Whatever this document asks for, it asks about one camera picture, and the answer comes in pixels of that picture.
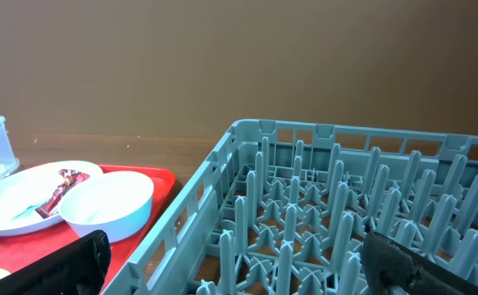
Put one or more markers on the light blue plate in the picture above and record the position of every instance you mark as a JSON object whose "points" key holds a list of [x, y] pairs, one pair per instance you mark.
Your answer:
{"points": [[21, 201]]}

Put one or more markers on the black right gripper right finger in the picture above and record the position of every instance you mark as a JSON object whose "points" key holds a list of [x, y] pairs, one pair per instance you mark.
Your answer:
{"points": [[388, 265]]}

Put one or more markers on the grey dishwasher rack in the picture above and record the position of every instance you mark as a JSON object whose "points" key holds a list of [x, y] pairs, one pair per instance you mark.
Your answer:
{"points": [[283, 207]]}

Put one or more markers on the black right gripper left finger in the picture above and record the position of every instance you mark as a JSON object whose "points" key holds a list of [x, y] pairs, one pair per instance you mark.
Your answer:
{"points": [[79, 268]]}

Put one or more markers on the red snack wrapper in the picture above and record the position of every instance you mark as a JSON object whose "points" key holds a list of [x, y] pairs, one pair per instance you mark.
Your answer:
{"points": [[71, 178]]}

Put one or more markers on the light blue bowl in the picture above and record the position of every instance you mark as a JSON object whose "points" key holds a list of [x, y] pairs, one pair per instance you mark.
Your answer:
{"points": [[117, 203]]}

